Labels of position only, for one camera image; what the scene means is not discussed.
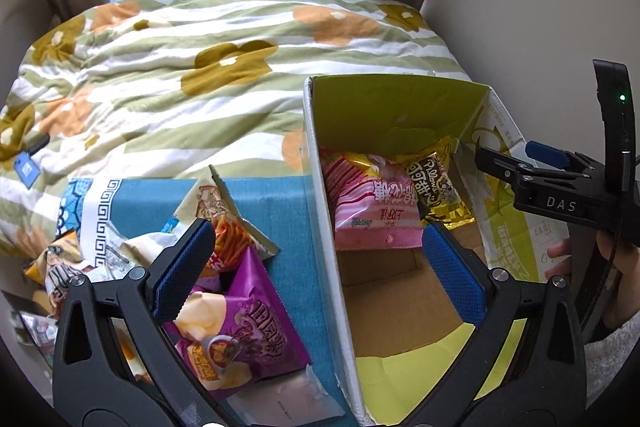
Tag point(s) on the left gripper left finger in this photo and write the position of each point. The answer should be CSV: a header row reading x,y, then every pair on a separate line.
x,y
145,316

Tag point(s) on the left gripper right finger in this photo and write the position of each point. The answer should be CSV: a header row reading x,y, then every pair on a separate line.
x,y
524,363

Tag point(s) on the purple snack bag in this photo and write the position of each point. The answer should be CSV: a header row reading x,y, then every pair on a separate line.
x,y
230,340

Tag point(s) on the gold chocolate pillows snack bag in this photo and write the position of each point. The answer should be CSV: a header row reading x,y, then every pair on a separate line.
x,y
438,199

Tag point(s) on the white translucent snack packet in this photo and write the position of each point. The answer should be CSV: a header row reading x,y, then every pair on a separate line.
x,y
295,399

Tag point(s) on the pink striped snack bag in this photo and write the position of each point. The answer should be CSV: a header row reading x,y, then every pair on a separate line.
x,y
372,201

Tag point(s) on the right hand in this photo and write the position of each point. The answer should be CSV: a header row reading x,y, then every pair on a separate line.
x,y
619,257

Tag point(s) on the white grey snack bag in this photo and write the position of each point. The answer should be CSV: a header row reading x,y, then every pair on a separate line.
x,y
65,257

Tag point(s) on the blue patterned tablecloth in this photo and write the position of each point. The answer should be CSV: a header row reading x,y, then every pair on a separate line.
x,y
200,231

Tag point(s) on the green cardboard box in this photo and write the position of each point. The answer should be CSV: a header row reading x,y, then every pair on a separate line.
x,y
393,330

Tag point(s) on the cream orange chips bag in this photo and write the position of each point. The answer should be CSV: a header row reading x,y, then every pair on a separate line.
x,y
210,199

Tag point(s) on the blue tag on duvet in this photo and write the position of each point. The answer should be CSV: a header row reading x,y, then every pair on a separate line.
x,y
26,169

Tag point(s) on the floral striped duvet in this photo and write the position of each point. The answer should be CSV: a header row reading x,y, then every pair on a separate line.
x,y
166,88

